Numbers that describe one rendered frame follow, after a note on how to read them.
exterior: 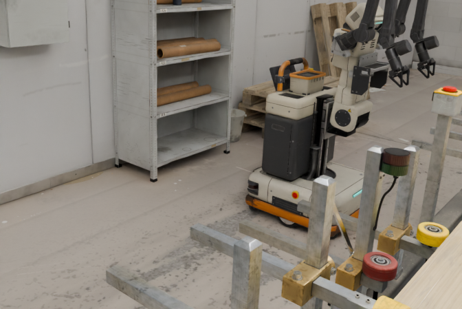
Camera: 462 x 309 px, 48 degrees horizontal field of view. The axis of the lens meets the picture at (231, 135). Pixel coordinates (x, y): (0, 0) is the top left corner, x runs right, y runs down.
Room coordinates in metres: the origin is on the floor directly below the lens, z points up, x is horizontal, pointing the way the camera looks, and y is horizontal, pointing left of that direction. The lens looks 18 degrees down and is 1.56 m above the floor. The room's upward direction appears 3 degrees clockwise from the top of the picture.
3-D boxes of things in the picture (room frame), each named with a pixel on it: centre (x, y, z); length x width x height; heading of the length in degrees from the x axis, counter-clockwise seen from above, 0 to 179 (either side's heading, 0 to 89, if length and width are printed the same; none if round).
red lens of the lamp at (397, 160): (1.12, -0.38, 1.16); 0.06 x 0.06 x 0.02
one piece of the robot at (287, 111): (3.22, -0.49, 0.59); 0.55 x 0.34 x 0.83; 142
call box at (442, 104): (1.55, -0.66, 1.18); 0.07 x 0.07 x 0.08; 52
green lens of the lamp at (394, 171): (1.12, -0.38, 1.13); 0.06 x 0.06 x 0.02
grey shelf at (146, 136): (4.02, 0.46, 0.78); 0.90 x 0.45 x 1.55; 142
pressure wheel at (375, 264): (1.08, -0.37, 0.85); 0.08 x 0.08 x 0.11
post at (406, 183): (1.35, -0.50, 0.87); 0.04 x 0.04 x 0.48; 52
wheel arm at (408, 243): (1.38, -0.40, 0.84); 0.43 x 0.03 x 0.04; 52
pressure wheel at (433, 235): (1.25, -0.56, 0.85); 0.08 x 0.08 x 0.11
